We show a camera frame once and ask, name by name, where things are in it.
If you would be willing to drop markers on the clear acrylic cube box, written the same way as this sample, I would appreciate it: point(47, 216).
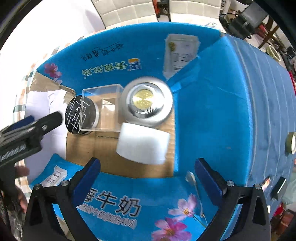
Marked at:
point(100, 109)

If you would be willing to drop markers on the brown wooden chair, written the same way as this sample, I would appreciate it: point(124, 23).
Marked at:
point(267, 30)

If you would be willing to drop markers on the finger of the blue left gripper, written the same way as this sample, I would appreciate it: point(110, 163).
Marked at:
point(19, 124)

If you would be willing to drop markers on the black weight bench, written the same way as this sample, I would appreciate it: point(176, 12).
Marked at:
point(243, 24)

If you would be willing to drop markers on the black round compact case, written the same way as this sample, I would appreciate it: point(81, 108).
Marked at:
point(81, 115)

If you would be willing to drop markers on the red plastic bag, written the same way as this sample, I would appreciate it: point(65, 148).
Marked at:
point(162, 8)

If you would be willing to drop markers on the white padded chair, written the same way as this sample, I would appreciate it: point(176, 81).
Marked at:
point(119, 13)
point(196, 12)

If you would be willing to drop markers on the black grey charger block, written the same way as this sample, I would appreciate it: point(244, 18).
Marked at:
point(279, 189)

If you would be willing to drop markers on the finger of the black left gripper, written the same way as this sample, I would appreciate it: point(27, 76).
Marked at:
point(42, 126)

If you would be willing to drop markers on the wire clothes hanger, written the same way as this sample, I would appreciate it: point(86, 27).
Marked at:
point(211, 24)

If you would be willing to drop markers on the blue cardboard box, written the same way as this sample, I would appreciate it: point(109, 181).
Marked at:
point(211, 118)

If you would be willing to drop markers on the blue striped tablecloth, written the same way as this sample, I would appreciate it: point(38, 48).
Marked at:
point(272, 103)

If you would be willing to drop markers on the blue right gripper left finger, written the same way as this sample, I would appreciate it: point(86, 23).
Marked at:
point(83, 180)

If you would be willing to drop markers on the left white padded chair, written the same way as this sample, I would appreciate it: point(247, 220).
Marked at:
point(119, 13)

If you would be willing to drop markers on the checkered orange plaid cloth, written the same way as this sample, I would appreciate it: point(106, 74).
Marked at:
point(20, 108)

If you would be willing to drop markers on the red cloth on floor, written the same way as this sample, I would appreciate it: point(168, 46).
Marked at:
point(293, 81)

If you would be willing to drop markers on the green waste bin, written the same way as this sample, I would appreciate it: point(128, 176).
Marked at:
point(273, 53)

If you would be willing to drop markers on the right white padded chair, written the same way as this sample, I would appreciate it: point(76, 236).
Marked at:
point(196, 12)

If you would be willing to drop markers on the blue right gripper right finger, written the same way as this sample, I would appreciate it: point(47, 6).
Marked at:
point(211, 180)

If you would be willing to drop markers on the silver round puck light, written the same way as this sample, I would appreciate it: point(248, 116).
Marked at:
point(146, 101)

